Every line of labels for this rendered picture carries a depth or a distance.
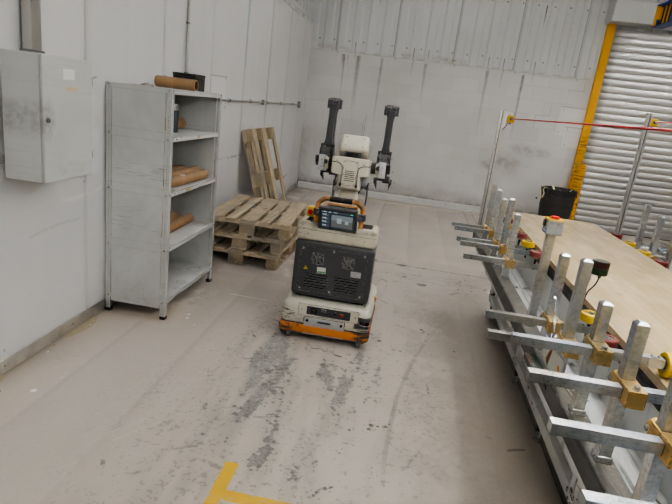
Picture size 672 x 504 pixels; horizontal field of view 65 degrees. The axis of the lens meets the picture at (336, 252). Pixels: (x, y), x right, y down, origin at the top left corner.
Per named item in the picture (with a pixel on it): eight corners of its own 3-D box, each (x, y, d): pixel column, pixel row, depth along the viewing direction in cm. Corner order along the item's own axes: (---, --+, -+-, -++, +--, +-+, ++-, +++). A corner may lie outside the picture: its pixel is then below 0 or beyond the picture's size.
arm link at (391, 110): (385, 101, 384) (399, 103, 383) (385, 105, 398) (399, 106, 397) (376, 163, 390) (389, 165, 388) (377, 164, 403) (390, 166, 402)
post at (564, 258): (535, 361, 226) (562, 253, 213) (534, 357, 229) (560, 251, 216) (544, 362, 226) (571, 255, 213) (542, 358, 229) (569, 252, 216)
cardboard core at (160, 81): (154, 74, 379) (194, 79, 376) (159, 75, 387) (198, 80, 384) (154, 86, 381) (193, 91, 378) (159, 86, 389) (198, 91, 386)
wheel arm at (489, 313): (484, 319, 221) (486, 309, 219) (483, 316, 224) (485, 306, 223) (592, 337, 216) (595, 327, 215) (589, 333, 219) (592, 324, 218)
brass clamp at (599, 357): (591, 364, 164) (595, 349, 163) (578, 346, 177) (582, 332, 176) (612, 368, 163) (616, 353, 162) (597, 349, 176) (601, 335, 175)
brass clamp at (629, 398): (621, 407, 140) (626, 390, 139) (604, 382, 153) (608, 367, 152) (646, 412, 140) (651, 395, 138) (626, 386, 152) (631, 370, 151)
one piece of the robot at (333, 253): (364, 323, 364) (382, 204, 342) (287, 310, 370) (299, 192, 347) (368, 306, 396) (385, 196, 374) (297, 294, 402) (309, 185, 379)
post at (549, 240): (525, 326, 249) (547, 234, 237) (523, 322, 254) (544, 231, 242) (535, 327, 249) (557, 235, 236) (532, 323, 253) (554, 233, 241)
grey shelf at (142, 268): (104, 309, 374) (105, 81, 332) (162, 272, 460) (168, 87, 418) (164, 320, 370) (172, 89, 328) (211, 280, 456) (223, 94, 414)
